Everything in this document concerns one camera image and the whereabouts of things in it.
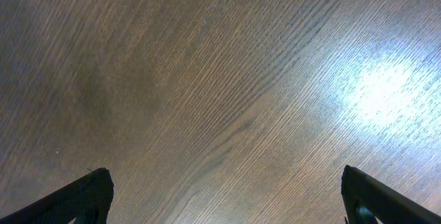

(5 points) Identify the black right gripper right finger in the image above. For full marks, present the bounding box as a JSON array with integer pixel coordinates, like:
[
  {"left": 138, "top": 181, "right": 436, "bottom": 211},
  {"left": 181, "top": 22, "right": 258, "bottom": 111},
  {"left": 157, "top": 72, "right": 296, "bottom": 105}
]
[{"left": 341, "top": 165, "right": 440, "bottom": 224}]

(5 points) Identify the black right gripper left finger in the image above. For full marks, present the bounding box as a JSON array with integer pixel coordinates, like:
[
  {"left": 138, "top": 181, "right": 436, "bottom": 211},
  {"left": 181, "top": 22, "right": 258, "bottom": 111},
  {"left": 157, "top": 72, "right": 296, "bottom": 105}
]
[{"left": 1, "top": 167, "right": 114, "bottom": 224}]

